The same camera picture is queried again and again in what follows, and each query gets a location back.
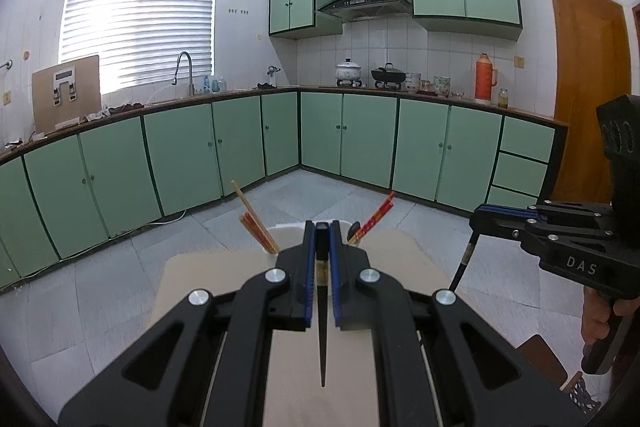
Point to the metal towel rail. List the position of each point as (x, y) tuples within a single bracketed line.
[(6, 65)]

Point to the person's right hand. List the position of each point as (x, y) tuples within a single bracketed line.
[(594, 317)]

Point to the yellowed wall socket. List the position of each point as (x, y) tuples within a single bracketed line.
[(6, 97), (520, 62)]

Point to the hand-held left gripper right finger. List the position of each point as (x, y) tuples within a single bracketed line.
[(336, 277)]

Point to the black chopstick gold band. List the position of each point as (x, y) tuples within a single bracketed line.
[(462, 264)]

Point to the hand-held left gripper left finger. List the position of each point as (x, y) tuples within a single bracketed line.
[(310, 277)]

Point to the wooden stool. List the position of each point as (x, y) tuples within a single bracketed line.
[(542, 357)]

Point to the white plastic utensil holder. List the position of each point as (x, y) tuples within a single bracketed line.
[(290, 234)]

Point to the black range hood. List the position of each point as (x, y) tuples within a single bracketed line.
[(365, 4)]

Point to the green lower kitchen cabinets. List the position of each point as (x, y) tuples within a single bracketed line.
[(180, 157)]

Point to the dark kitchen countertop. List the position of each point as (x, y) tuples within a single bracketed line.
[(530, 113)]

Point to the white patterned mug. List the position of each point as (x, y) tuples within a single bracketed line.
[(413, 82)]

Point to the clear glass bottle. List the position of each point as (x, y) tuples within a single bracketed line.
[(216, 85), (206, 83)]

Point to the brown cardboard board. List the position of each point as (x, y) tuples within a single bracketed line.
[(85, 92)]

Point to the yellow liquid bottle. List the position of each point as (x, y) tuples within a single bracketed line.
[(503, 99)]

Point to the wooden door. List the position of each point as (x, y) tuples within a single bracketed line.
[(585, 82)]

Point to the small metal wall tap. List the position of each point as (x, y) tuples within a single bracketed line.
[(272, 71)]

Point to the dark plastic basket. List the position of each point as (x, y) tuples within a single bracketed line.
[(582, 394)]

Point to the white window blinds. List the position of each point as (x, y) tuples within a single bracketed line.
[(140, 17)]

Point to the white cooking pot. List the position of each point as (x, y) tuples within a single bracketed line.
[(348, 71)]

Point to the floral mug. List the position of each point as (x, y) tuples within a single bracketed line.
[(442, 86)]

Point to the metal kitchen faucet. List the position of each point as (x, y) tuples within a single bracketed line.
[(191, 82)]

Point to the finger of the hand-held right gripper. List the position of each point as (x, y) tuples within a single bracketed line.
[(500, 223), (505, 207)]

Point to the orange thermos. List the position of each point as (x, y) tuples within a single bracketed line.
[(484, 79)]

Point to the black wok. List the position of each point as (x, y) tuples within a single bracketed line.
[(389, 76)]

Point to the row of wall hooks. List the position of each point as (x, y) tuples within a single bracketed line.
[(239, 11)]

